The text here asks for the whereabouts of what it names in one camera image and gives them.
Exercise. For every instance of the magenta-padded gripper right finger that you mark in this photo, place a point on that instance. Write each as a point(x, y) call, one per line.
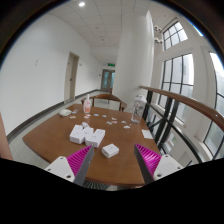
point(151, 163)

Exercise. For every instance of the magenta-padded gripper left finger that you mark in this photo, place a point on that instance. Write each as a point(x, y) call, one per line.
point(78, 163)

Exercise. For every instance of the small white charger block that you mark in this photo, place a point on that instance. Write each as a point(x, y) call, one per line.
point(110, 150)

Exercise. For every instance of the white paper sheet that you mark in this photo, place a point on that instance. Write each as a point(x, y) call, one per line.
point(147, 134)

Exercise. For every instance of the white spray bottle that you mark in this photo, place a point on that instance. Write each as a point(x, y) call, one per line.
point(87, 106)

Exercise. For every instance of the wood-topped black metal railing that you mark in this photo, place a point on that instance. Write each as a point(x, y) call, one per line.
point(186, 101)

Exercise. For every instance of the brown wooden armchair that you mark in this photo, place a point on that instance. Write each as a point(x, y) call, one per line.
point(106, 97)

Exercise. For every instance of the tall black-framed window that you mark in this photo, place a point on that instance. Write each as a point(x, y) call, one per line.
point(176, 83)

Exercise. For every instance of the beige single door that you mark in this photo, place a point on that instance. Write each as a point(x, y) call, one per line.
point(71, 77)

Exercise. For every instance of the grey double door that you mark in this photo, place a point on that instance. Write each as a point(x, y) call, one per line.
point(107, 80)

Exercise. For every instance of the green exit sign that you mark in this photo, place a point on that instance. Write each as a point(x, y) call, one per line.
point(111, 64)

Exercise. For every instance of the small high black-framed window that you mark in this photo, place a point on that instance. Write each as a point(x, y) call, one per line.
point(174, 34)

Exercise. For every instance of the round ceiling light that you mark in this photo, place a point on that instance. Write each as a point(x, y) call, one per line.
point(81, 4)

